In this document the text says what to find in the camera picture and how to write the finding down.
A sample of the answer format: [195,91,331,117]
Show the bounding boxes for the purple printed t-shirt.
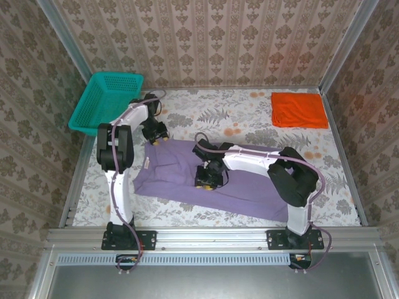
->
[133,138,289,222]

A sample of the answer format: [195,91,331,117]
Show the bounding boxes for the teal plastic basket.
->
[68,72,145,138]

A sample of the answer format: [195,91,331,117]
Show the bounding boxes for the grey metal panel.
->
[29,249,399,299]

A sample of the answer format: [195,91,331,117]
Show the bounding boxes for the black electronics board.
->
[288,252,313,270]
[115,254,142,271]

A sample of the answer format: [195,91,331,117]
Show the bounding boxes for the folded orange t-shirt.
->
[270,92,330,129]

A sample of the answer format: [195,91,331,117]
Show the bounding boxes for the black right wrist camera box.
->
[193,166,209,187]

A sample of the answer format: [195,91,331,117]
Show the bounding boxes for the aluminium mounting rail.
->
[43,226,386,252]

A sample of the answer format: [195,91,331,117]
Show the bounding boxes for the slotted pale cable duct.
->
[57,252,292,266]

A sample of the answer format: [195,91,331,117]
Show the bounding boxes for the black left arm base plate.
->
[101,229,157,251]

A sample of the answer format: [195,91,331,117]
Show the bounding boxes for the aluminium table back rail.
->
[142,84,324,92]

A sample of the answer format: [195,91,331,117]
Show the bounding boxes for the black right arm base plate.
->
[266,229,325,251]

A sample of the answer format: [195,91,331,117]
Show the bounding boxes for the aluminium frame post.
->
[36,0,94,83]
[319,0,380,94]

